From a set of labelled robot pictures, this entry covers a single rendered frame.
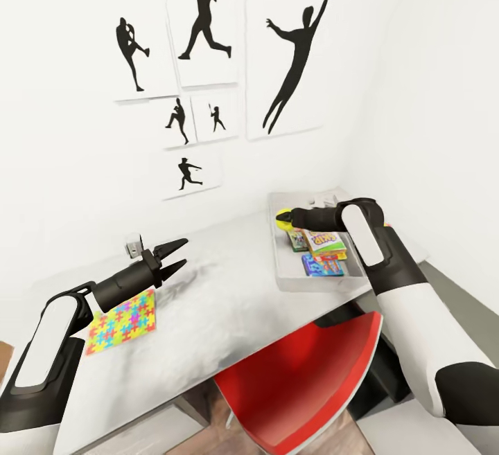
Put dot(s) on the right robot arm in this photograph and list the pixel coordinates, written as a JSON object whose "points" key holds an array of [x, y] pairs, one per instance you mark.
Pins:
{"points": [[446, 371]]}

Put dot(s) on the board game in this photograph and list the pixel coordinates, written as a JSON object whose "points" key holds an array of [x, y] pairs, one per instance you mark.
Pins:
{"points": [[324, 246], [321, 268], [297, 240]]}

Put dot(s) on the toy box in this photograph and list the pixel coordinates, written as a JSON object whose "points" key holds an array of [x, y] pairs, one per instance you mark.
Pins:
{"points": [[291, 274]]}

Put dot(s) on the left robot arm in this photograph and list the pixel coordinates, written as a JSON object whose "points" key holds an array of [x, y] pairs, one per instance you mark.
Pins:
{"points": [[33, 403]]}

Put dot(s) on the tennis ball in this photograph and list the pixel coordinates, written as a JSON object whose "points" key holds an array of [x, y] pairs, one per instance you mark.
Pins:
{"points": [[284, 225]]}

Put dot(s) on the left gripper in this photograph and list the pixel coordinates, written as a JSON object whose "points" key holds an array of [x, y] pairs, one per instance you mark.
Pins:
{"points": [[148, 272]]}

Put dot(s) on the jigsaw puzzle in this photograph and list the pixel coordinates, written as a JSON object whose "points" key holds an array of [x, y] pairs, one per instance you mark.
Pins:
{"points": [[129, 320]]}

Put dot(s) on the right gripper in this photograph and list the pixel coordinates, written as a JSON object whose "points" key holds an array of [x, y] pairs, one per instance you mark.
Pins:
{"points": [[308, 219]]}

